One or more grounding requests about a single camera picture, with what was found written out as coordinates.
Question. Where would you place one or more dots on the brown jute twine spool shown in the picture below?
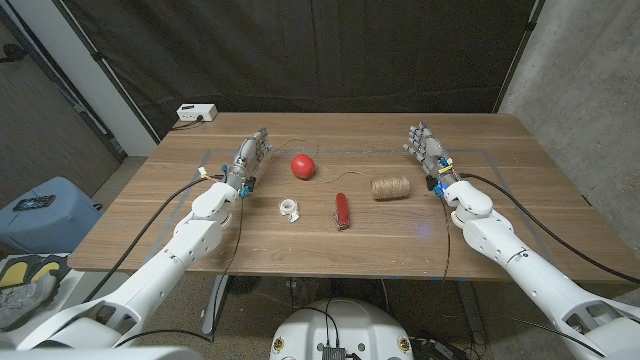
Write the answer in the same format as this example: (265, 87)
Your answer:
(390, 188)

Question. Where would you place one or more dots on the small white tape roll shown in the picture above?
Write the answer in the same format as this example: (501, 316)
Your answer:
(288, 207)

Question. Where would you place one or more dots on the black phone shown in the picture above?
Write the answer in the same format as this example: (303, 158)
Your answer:
(34, 202)

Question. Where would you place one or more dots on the red swiss knife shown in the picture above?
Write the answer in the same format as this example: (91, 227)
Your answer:
(342, 210)

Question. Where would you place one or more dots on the black backdrop curtain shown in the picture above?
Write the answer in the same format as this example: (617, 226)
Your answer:
(200, 40)

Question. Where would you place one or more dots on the black backdrop stand pole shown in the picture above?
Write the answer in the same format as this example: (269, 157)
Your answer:
(528, 26)
(100, 57)

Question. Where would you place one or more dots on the black shoe yellow insole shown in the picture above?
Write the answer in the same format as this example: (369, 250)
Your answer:
(46, 270)
(15, 272)

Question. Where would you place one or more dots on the red ball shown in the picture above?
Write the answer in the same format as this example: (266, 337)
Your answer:
(303, 167)

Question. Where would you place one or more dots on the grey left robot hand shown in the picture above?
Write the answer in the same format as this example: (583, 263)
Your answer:
(247, 160)

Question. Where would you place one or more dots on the white power box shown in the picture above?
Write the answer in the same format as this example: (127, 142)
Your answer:
(196, 112)

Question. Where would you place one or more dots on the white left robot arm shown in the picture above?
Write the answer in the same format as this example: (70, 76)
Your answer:
(195, 240)

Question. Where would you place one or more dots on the blue plastic container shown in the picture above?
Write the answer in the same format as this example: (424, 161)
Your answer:
(50, 220)

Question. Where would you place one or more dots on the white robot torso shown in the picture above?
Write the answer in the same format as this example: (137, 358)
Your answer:
(360, 325)

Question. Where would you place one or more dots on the black ribbed round object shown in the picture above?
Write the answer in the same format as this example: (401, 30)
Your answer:
(243, 284)

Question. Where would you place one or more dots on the grey sneaker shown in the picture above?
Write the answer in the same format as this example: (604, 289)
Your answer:
(25, 300)

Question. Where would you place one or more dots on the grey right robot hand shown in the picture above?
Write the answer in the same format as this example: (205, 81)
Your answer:
(430, 150)

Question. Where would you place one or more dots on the black floor power strip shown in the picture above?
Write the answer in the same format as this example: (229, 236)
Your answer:
(440, 350)

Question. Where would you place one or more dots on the small black electronics box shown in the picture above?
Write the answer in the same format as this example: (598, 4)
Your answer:
(333, 353)

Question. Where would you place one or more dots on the grey metal table leg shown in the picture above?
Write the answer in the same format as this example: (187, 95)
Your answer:
(470, 310)
(215, 310)

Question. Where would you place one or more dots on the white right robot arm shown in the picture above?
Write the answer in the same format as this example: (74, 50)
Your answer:
(500, 235)

